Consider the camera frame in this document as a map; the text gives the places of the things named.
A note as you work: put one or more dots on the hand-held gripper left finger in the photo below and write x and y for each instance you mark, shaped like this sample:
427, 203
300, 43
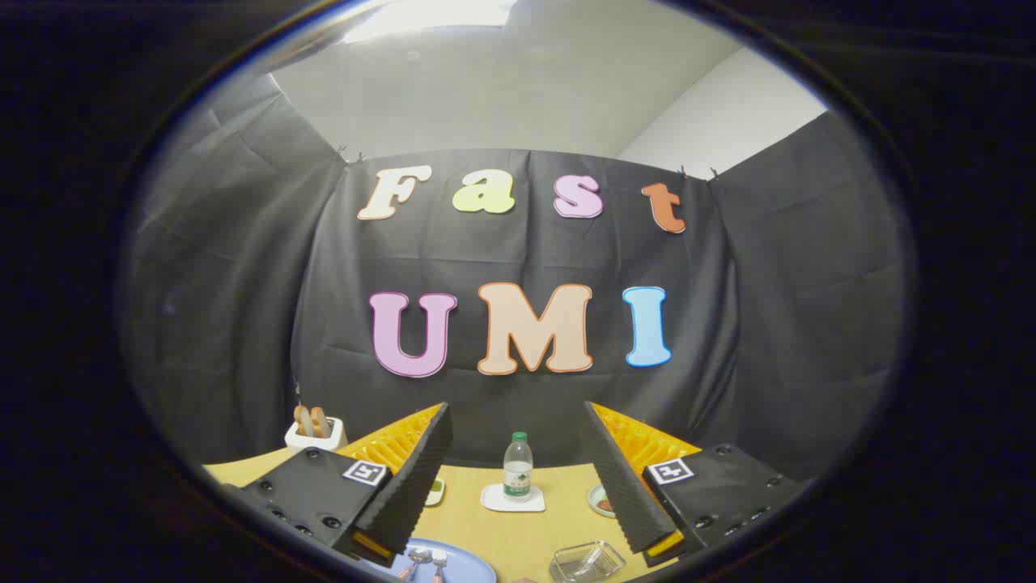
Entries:
417, 478

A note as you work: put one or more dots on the blue round plate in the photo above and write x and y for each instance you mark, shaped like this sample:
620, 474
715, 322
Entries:
465, 563

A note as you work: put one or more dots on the clear water bottle green cap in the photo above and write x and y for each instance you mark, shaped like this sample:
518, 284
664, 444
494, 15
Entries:
518, 470

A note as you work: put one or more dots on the white square coaster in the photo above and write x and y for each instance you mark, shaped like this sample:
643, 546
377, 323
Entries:
494, 500

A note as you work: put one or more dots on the white divided dish with beans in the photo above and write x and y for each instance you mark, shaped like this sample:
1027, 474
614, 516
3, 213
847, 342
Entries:
435, 491

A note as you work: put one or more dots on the toasted bread slice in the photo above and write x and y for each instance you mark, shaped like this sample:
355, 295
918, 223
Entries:
302, 421
320, 422

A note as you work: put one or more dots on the white toaster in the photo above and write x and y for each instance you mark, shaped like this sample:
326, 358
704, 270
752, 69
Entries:
317, 443

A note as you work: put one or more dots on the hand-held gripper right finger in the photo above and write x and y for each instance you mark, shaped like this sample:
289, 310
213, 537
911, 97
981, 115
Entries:
619, 478

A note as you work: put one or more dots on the pale green plate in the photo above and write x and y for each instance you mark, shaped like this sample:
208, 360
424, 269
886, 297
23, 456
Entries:
595, 495

